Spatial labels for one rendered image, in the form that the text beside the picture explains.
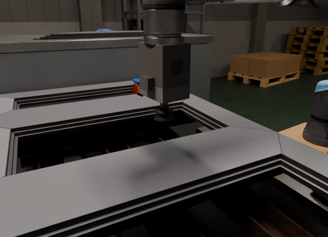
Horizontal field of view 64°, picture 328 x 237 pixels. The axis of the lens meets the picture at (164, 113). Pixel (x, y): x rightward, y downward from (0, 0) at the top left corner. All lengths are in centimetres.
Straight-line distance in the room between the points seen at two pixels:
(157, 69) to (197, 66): 107
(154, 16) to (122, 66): 88
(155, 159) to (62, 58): 81
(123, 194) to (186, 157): 18
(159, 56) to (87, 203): 28
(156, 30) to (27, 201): 36
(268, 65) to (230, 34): 120
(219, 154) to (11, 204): 42
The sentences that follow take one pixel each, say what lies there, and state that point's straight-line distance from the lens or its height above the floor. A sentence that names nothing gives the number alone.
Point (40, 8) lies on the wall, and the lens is 402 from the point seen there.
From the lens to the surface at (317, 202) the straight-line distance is 84.
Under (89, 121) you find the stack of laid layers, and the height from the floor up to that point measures 83.
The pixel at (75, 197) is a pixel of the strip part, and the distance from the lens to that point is 50.
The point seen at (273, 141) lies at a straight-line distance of 71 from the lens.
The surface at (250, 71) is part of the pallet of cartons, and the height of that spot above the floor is 23.
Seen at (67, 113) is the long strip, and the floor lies 85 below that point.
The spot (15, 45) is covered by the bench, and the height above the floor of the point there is 104.
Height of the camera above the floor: 114
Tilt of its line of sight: 20 degrees down
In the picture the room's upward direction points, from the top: straight up
